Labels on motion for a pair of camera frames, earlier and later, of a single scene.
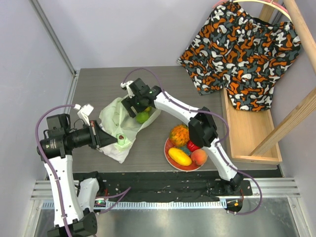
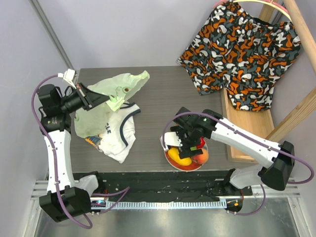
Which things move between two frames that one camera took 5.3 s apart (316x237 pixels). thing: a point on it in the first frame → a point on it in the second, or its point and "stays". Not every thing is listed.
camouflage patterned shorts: (236, 50) stays
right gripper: (129, 106) → (189, 148)
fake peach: (199, 156) stays
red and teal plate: (174, 164) stays
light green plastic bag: (116, 117) → (119, 88)
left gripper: (98, 137) → (89, 98)
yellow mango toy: (180, 156) stays
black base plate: (153, 185) stays
